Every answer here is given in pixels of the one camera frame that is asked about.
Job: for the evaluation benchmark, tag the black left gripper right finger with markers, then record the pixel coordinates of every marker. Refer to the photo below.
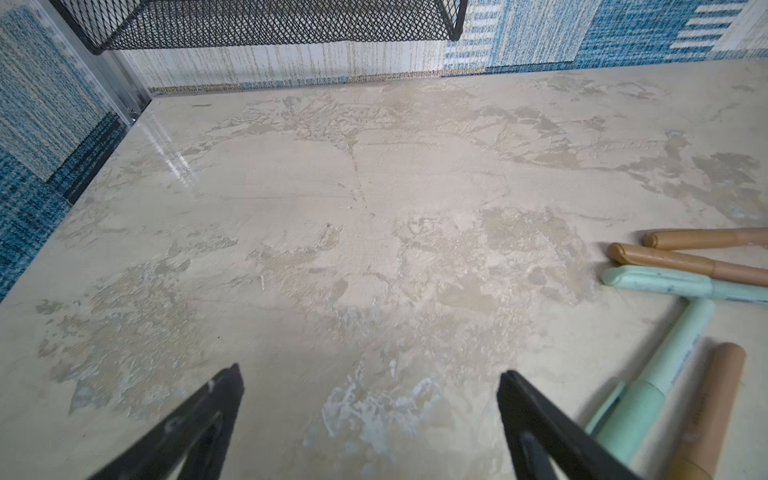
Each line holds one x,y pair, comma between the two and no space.
541,437

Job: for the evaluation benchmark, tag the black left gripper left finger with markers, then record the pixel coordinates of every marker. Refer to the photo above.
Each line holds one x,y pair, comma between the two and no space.
192,441

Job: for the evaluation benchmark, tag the tan highlighter pen top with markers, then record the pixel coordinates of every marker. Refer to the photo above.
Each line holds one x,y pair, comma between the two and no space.
699,239

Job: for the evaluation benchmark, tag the tan highlighter pen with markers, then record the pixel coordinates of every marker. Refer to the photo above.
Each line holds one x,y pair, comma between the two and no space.
650,257
701,443
699,239

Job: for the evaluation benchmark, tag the mint highlighter pen lower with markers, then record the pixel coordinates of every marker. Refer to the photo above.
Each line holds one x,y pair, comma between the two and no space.
624,419

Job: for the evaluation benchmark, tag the mint highlighter pen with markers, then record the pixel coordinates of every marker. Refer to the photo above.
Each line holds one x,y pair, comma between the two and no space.
624,419
683,284

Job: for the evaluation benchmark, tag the tan highlighter pen lower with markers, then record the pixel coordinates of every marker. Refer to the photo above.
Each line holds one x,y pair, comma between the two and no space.
701,443

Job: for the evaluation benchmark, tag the mint highlighter pen upper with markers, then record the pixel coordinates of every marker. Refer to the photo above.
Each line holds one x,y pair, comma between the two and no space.
683,284

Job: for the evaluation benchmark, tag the black wire mesh shelf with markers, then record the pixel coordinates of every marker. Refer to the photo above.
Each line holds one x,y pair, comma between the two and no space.
180,24

